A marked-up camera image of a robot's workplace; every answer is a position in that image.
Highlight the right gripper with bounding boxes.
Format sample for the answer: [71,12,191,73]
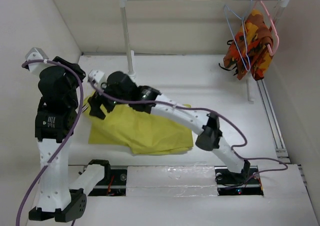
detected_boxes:
[88,78,131,118]

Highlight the yellow-green trousers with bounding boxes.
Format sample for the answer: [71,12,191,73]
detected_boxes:
[82,97,194,155]

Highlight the blue wire hanger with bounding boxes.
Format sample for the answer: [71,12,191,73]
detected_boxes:
[222,0,255,72]

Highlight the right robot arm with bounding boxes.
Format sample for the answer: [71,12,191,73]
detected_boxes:
[87,70,250,183]

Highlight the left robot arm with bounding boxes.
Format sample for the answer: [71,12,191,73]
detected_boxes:
[18,57,112,223]

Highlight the pink plastic hanger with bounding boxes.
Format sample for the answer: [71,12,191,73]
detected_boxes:
[253,1,280,56]

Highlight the orange camouflage garment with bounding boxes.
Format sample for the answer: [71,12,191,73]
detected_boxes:
[219,9,274,81]

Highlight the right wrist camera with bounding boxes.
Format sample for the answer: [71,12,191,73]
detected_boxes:
[87,70,107,89]

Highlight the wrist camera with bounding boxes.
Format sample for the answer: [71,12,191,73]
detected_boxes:
[87,70,107,89]
[23,48,49,76]

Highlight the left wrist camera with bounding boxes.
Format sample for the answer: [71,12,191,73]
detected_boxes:
[23,48,49,76]

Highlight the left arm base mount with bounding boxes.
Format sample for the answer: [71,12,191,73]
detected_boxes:
[89,166,128,196]

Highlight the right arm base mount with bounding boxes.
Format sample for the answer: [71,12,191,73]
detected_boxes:
[214,166,264,196]

